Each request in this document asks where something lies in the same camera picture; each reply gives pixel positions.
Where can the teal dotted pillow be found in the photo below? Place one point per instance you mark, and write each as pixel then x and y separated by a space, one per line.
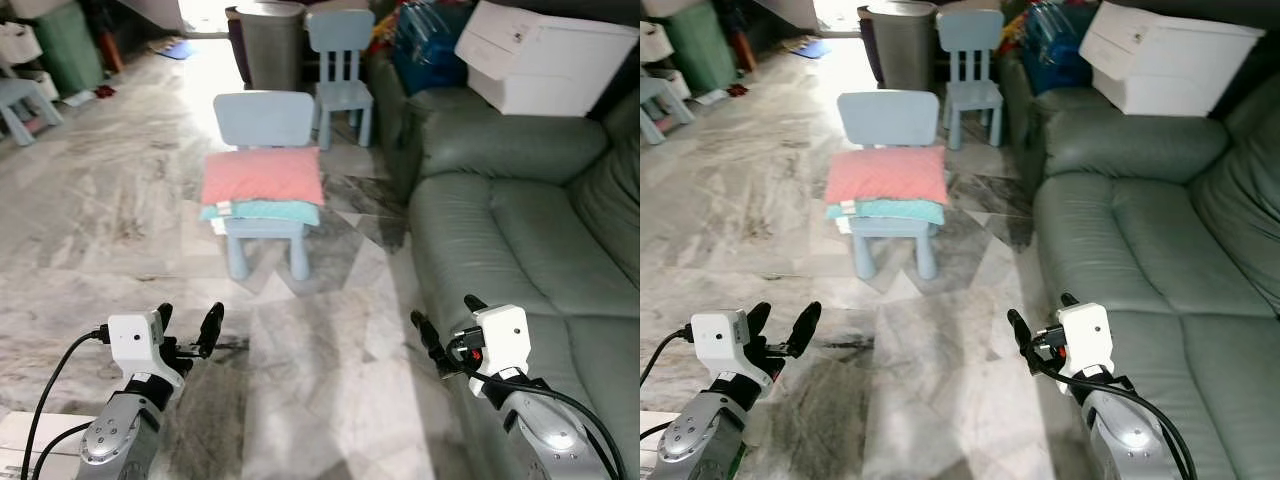
pixel 895 211
pixel 270 212

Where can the grey perforated laundry basket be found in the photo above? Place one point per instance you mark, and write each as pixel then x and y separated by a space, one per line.
pixel 272 45
pixel 903 45

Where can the green plastic bin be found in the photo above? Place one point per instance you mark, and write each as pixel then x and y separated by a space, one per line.
pixel 700 45
pixel 68 45

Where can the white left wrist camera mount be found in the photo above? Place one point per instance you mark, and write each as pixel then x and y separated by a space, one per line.
pixel 135 340
pixel 718 340

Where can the brown wooden object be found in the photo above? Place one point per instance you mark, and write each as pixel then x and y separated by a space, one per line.
pixel 110 55
pixel 745 55

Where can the grey-green leather sofa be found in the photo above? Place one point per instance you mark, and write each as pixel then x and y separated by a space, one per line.
pixel 520 220
pixel 1150 220

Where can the blue floor mat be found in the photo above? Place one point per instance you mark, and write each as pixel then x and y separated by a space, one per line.
pixel 810 48
pixel 180 50

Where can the large white box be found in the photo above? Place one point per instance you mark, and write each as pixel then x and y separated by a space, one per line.
pixel 1165 55
pixel 545 55

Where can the white paper sheet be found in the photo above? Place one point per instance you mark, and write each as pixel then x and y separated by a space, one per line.
pixel 712 97
pixel 78 97

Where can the white lidded storage box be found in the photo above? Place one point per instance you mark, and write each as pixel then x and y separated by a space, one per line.
pixel 668 6
pixel 35 6

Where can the white flat board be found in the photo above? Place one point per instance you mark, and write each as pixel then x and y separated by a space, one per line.
pixel 650 440
pixel 15 445

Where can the colourful clothes pile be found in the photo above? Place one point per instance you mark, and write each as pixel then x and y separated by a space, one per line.
pixel 1012 25
pixel 382 30

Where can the pink dotted pillow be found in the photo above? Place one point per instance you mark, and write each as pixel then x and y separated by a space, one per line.
pixel 262 178
pixel 885 175

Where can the light blue kids stool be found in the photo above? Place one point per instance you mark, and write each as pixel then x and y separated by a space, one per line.
pixel 20 100
pixel 660 98

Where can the blue hard suitcase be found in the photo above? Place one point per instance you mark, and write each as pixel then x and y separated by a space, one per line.
pixel 430 55
pixel 1055 55

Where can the dark slim bin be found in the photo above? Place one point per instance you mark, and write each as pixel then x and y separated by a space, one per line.
pixel 232 40
pixel 862 40

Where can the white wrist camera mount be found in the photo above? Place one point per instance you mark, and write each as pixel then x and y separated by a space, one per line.
pixel 718 340
pixel 135 340
pixel 502 338
pixel 1087 335

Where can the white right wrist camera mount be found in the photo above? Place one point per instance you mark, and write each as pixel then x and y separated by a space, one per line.
pixel 1087 335
pixel 502 338

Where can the small white storage basket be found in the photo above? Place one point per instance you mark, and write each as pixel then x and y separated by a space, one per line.
pixel 40 85
pixel 675 84

